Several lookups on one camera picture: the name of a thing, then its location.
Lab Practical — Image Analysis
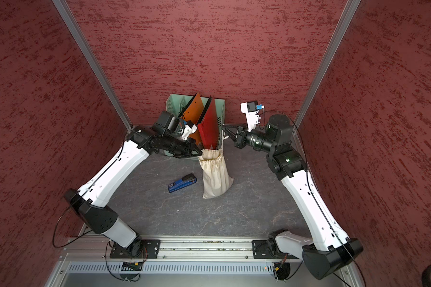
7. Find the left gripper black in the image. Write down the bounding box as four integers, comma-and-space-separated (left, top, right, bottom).
162, 133, 202, 157

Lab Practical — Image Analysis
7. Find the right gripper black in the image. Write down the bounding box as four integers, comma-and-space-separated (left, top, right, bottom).
222, 120, 277, 151

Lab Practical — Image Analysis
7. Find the beige cloth drawstring bag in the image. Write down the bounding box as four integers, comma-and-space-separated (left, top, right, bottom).
198, 149, 234, 199

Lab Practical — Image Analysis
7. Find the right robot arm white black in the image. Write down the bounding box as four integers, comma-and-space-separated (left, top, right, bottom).
222, 114, 363, 280

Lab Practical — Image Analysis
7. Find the blue black stapler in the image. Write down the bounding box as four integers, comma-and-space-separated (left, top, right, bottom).
168, 173, 197, 193

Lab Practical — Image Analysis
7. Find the red folder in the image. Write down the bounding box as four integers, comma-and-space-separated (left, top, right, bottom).
198, 97, 219, 149

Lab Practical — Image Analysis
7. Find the orange folder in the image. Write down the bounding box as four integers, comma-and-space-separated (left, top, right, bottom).
180, 92, 204, 148

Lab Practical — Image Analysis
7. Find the green plastic file organizer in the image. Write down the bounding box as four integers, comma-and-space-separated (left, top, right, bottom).
166, 93, 225, 149

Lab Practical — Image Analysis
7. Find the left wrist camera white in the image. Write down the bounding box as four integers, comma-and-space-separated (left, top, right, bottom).
180, 120, 198, 141

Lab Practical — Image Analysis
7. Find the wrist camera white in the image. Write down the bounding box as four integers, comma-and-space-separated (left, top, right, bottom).
180, 120, 198, 141
240, 100, 265, 132

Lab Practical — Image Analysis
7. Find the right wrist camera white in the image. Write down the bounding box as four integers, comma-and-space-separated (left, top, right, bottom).
240, 100, 265, 132

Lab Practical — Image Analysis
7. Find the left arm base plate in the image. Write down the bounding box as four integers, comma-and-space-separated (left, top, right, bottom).
109, 239, 161, 259

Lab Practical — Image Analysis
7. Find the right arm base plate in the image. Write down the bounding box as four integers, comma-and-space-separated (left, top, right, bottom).
252, 239, 303, 260

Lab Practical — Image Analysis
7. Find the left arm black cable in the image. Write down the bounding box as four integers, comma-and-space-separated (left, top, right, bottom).
51, 143, 148, 283

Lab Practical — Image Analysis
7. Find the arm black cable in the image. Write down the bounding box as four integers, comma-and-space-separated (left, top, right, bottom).
51, 143, 148, 283
272, 121, 367, 287

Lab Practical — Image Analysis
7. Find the aluminium mounting rail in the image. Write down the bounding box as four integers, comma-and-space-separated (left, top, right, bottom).
59, 236, 353, 263

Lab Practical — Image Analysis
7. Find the left corner aluminium post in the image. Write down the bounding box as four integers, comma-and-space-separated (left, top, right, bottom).
52, 0, 134, 132

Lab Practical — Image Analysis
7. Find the corner aluminium post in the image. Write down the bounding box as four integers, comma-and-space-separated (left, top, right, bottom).
291, 0, 362, 132
52, 0, 134, 132

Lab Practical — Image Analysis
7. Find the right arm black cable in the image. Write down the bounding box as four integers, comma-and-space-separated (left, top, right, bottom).
272, 121, 367, 287

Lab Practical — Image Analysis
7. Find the right corner aluminium post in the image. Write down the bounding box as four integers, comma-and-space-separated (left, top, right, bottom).
291, 0, 362, 132

